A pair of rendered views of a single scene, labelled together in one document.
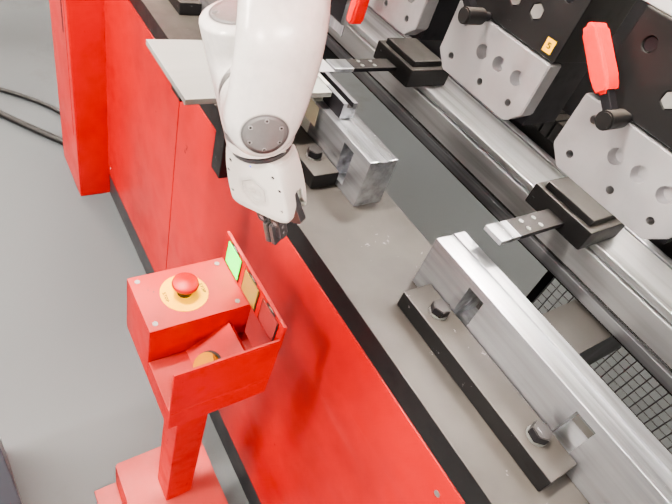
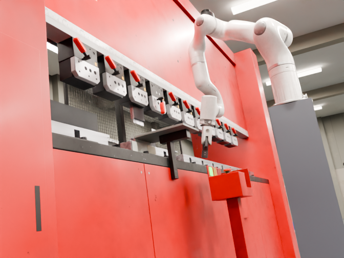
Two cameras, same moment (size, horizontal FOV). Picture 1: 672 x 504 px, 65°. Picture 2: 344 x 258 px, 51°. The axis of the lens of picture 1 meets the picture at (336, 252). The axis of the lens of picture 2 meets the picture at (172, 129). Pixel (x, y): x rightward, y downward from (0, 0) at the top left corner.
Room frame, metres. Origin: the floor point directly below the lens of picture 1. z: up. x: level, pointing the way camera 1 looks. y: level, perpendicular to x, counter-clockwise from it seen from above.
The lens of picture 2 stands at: (1.30, 1.86, 0.57)
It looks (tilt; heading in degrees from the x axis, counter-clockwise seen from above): 15 degrees up; 252
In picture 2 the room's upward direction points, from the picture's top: 8 degrees counter-clockwise
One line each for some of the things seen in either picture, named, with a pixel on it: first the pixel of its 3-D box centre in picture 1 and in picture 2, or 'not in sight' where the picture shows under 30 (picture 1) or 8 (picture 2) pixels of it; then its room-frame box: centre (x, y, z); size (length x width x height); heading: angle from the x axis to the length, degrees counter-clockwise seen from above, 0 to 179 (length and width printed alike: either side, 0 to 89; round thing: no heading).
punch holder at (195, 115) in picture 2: not in sight; (194, 120); (0.38, -0.40, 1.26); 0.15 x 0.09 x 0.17; 47
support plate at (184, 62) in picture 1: (241, 69); (166, 133); (0.81, 0.26, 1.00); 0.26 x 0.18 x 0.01; 137
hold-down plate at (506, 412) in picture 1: (478, 375); not in sight; (0.46, -0.24, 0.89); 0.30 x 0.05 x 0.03; 47
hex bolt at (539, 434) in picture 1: (539, 433); not in sight; (0.39, -0.31, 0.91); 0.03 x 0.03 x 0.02
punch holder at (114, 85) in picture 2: not in sight; (108, 78); (1.07, 0.33, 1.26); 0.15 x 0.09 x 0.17; 47
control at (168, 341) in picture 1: (200, 326); (230, 180); (0.47, 0.15, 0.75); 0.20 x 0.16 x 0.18; 47
